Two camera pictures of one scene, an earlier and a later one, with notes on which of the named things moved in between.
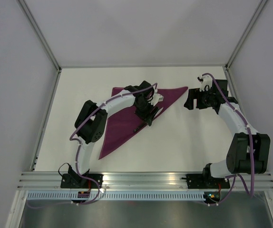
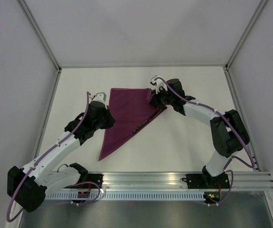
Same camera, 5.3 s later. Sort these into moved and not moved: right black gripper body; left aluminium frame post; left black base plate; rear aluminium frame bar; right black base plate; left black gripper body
Moved: right black gripper body; left black gripper body
Not moved: right black base plate; left aluminium frame post; rear aluminium frame bar; left black base plate
